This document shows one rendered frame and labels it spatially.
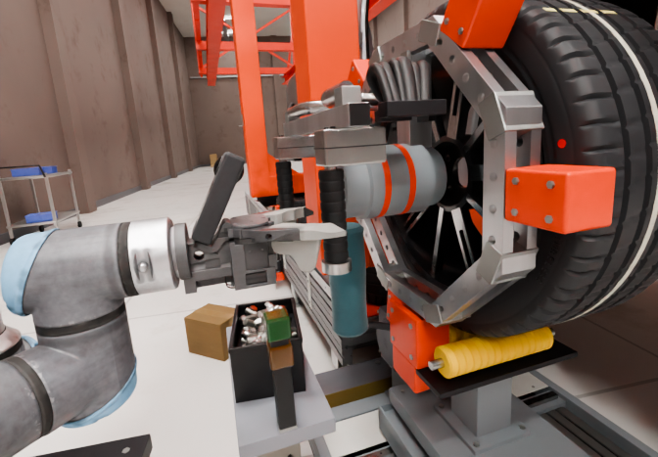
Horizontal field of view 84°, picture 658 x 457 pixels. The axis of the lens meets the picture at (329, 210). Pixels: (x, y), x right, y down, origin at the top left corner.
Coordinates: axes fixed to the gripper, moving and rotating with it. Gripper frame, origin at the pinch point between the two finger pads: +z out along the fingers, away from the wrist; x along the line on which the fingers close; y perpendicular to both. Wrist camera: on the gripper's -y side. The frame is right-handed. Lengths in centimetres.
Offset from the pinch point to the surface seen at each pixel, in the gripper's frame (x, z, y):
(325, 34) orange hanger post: -56, 20, -40
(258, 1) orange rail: -606, 91, -242
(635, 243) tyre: 14.4, 39.8, 6.3
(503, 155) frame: 9.4, 21.4, -7.1
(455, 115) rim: -14.6, 32.0, -13.6
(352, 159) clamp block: 2.1, 3.3, -7.8
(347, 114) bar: 3.1, 2.4, -13.6
